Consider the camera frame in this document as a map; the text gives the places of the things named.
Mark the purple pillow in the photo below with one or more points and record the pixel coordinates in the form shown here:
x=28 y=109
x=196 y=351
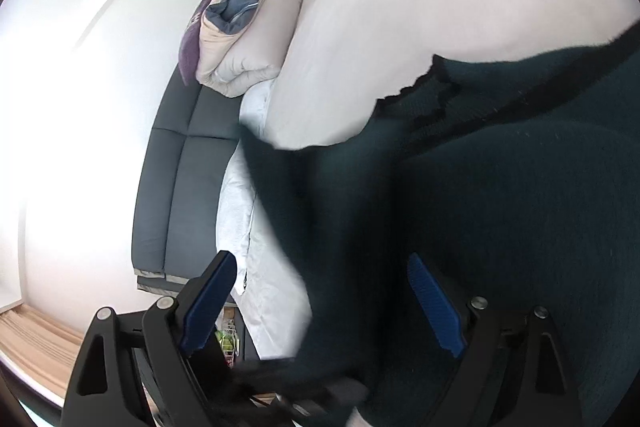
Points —
x=190 y=47

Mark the dark grey padded headboard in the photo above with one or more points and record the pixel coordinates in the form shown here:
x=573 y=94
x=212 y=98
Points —
x=185 y=187

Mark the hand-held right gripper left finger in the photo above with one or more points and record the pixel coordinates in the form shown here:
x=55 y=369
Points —
x=207 y=302

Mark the white pillow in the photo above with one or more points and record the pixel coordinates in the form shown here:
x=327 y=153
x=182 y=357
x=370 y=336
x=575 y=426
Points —
x=235 y=217

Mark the folded beige duvet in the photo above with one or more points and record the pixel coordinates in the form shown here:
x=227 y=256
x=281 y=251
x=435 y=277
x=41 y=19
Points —
x=260 y=47

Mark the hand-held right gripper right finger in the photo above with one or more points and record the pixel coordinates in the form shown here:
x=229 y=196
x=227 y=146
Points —
x=437 y=304

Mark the dark green sweater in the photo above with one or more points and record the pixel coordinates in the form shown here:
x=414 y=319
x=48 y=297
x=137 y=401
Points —
x=500 y=207

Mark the bed with white sheet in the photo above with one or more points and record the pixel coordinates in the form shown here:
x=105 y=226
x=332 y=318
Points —
x=425 y=7

